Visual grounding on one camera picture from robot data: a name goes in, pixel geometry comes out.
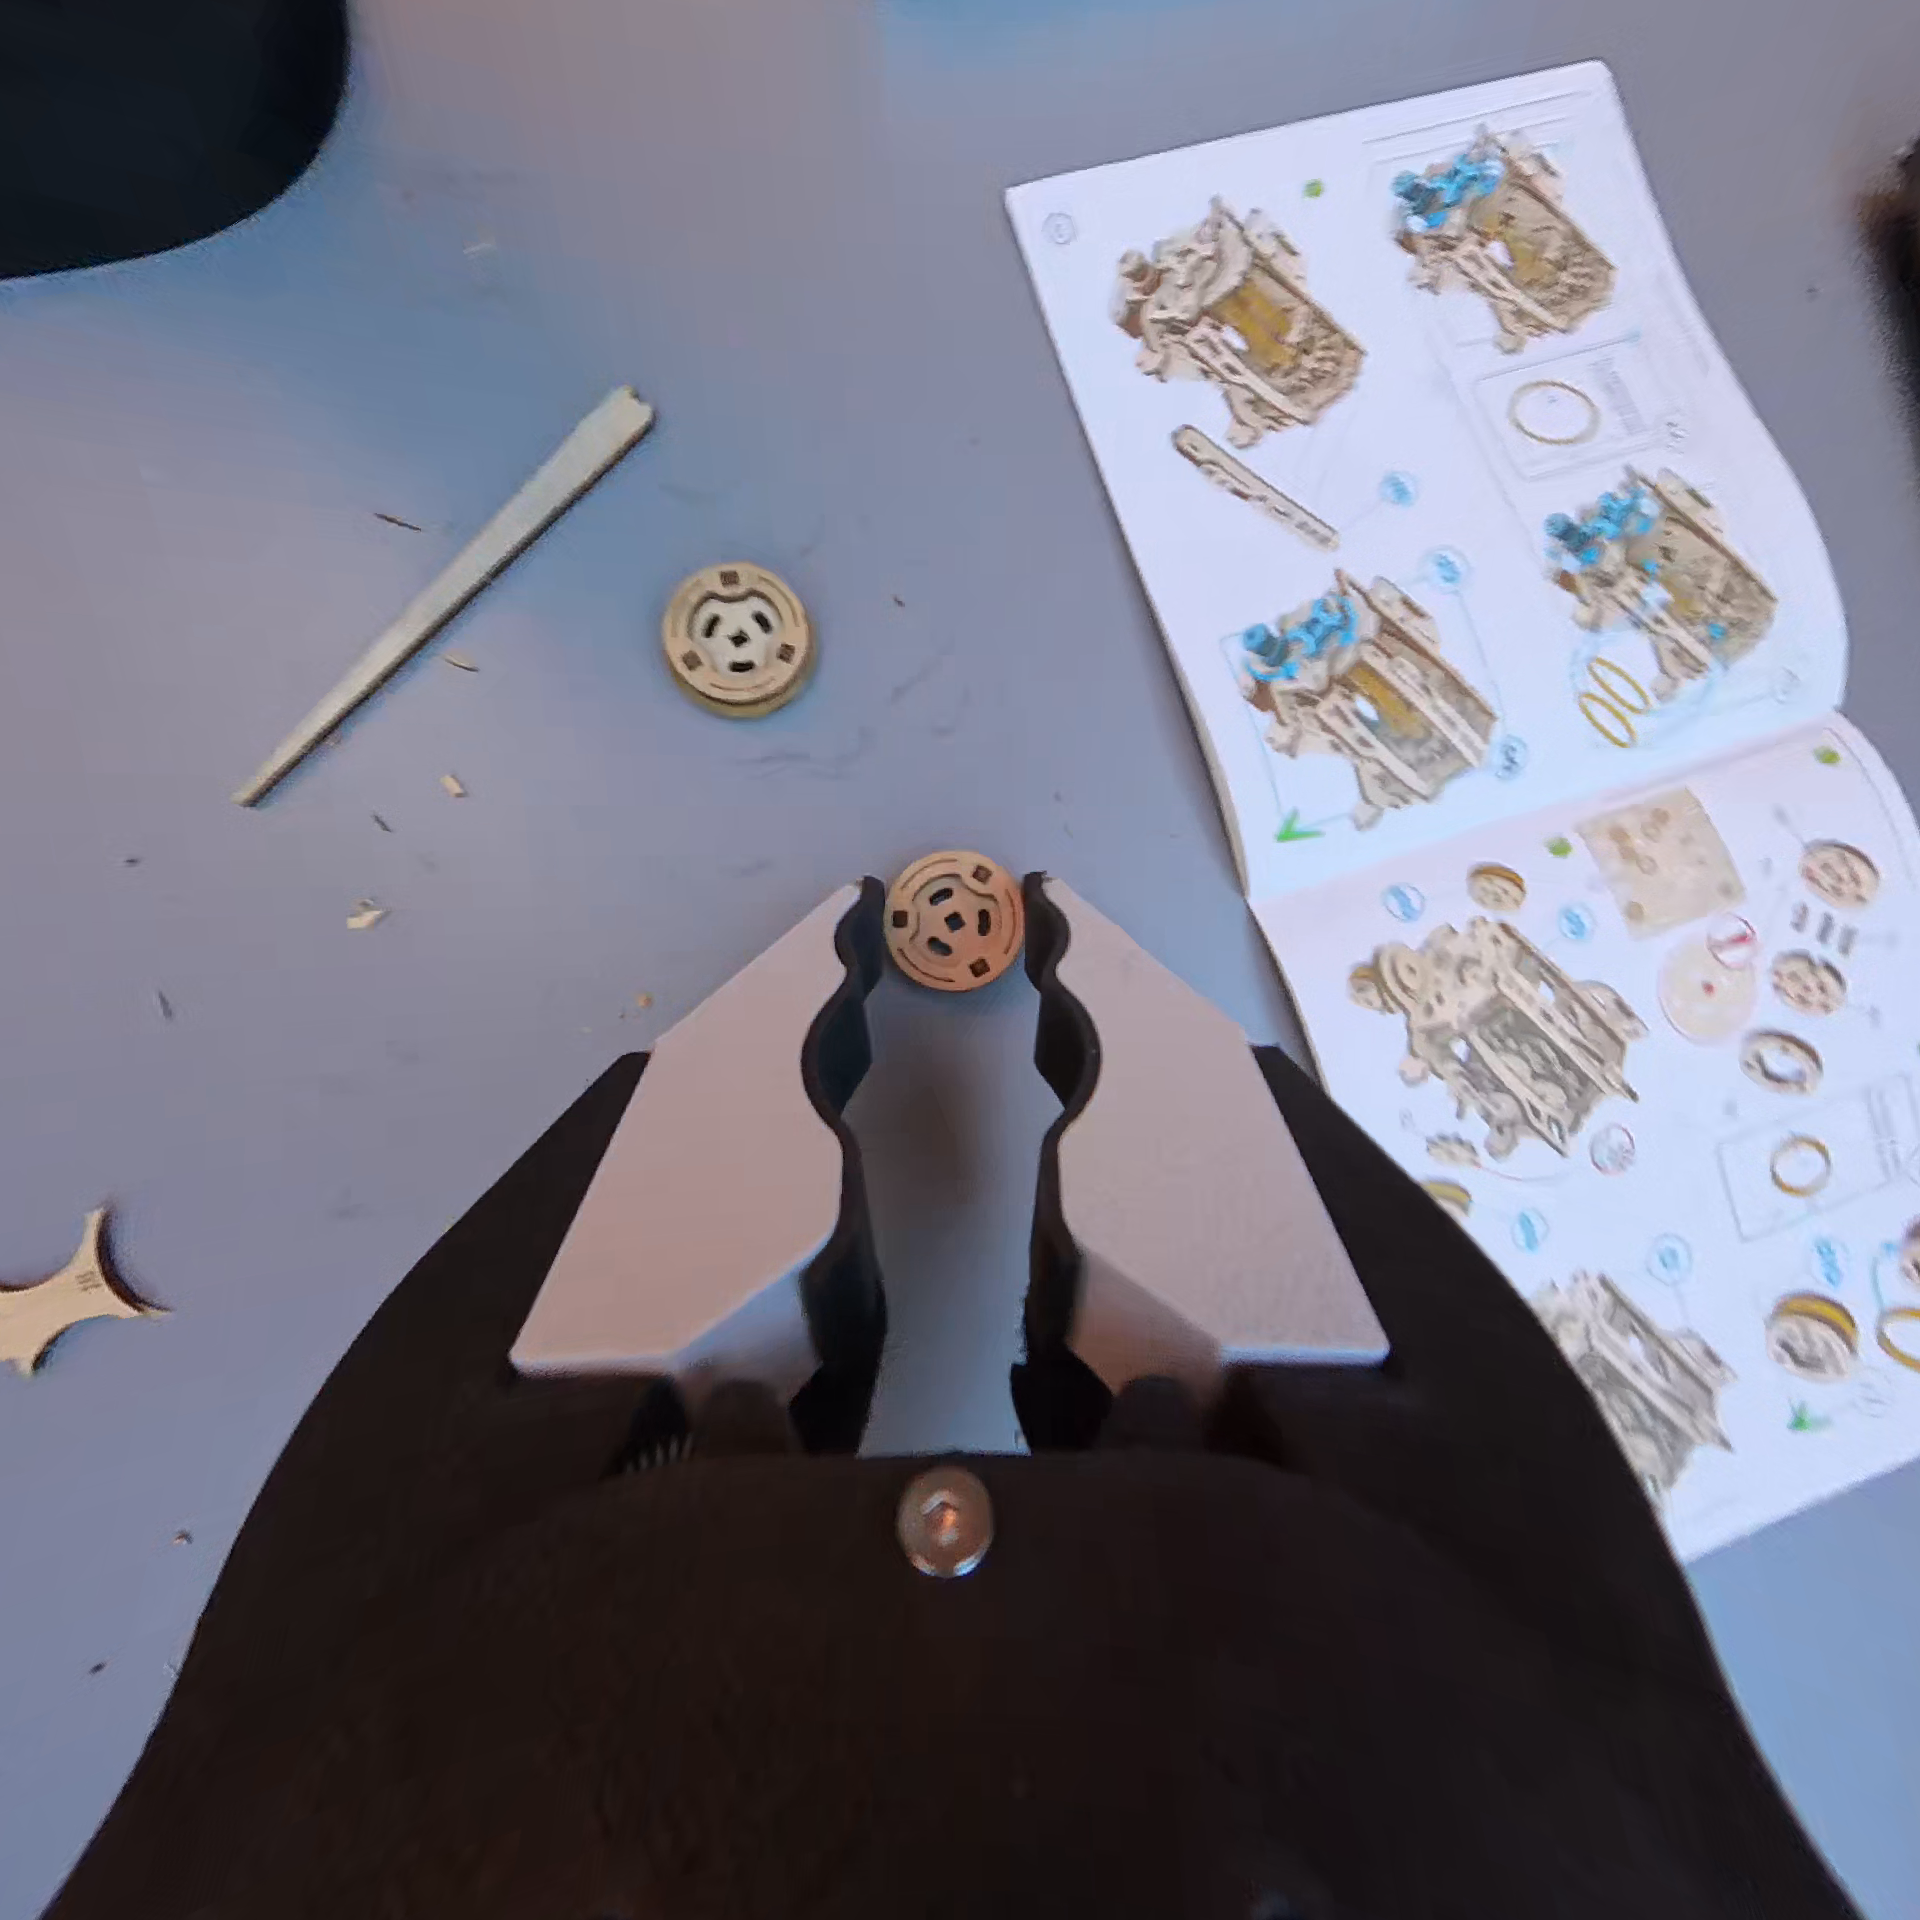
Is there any thick round wooden disc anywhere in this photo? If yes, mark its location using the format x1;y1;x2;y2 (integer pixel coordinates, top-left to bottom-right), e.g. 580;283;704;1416
660;562;817;719

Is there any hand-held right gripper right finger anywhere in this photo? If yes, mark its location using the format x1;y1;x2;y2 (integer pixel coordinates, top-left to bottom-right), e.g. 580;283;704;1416
1016;871;1393;1454

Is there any grey desk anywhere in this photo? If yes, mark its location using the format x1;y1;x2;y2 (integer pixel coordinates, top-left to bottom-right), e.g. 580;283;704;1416
0;0;1920;1920

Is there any thin round wooden disc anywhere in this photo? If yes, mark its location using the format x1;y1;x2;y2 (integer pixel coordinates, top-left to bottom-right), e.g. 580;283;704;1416
882;848;1031;991

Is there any pale pointed wooden stick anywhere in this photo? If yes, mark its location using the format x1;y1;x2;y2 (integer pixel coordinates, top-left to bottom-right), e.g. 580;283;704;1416
230;384;655;811

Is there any star-shaped wooden scrap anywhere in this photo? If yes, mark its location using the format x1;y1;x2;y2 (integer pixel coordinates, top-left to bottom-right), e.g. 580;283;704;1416
0;1206;168;1378

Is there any black rounded pad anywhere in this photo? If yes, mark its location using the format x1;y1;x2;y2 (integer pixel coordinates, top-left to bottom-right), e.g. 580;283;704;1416
0;0;352;280

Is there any illustrated instruction booklet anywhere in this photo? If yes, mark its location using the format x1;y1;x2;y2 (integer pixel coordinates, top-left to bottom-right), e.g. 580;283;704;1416
1000;59;1920;1565

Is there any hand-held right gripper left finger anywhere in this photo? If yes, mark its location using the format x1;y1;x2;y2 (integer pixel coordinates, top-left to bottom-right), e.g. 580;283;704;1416
508;877;888;1455

